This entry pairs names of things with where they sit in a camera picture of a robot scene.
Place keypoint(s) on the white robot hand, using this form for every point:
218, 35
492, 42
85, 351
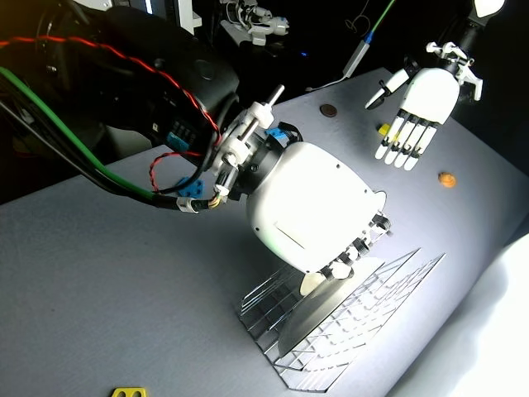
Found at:
430, 95
310, 198

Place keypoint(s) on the plain white plate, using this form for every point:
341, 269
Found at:
312, 283

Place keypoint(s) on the white plate with smudge marks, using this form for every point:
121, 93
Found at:
318, 314

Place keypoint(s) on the yellow rectangular block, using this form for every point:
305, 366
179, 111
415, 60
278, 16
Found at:
384, 129

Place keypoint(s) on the small blue rectangular block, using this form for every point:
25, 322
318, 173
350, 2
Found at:
274, 133

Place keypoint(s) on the orange spiral toy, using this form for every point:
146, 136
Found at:
446, 180

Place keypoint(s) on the brown round disc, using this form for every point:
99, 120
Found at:
328, 110

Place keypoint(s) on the blue pentagon block with holes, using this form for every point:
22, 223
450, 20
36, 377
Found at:
194, 188

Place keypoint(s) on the white background gripper device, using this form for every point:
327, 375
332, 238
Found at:
264, 22

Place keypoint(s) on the yellow block with holes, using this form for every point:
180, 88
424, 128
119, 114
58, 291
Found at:
129, 392

